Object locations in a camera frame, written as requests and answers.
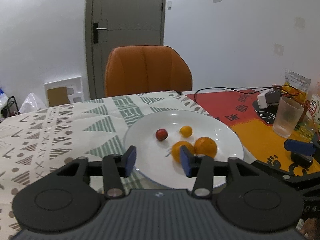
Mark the large orange fruit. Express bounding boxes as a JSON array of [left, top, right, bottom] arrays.
[[194, 137, 217, 158]]

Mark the red jujube fruit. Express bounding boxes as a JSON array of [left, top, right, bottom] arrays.
[[155, 128, 168, 141]]

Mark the person right hand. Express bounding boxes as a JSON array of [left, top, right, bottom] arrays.
[[298, 218, 320, 240]]

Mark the white ceramic plate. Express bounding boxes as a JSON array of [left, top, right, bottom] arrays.
[[124, 110, 245, 190]]

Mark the small yellow kumquat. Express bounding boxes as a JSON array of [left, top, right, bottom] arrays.
[[179, 126, 193, 138]]

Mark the frosted glass cup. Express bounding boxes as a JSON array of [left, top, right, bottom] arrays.
[[272, 96, 304, 138]]

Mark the yellow snack pouch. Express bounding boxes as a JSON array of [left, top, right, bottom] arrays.
[[284, 69, 311, 103]]

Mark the white power adapter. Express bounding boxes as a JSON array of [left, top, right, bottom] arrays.
[[257, 88, 281, 109]]

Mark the red orange table mat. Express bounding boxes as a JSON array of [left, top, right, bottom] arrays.
[[188, 90, 319, 176]]

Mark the orange leather chair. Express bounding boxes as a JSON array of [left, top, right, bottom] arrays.
[[105, 46, 193, 97]]

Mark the white foam packaging board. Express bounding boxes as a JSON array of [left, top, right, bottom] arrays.
[[44, 76, 84, 107]]

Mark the patterned white tablecloth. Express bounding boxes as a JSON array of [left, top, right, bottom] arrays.
[[1, 91, 206, 239]]

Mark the clear plastic bag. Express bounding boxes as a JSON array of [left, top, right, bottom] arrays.
[[19, 93, 47, 114]]

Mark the black metal rack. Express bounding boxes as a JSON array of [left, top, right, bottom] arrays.
[[1, 96, 20, 118]]

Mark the grey door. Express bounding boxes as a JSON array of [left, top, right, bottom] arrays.
[[85, 0, 165, 99]]

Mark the black cable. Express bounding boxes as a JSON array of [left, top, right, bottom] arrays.
[[175, 86, 308, 103]]

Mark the black door handle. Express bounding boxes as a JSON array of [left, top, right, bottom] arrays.
[[93, 22, 108, 44]]

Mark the white wall socket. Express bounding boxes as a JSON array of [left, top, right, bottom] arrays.
[[167, 1, 172, 10]]

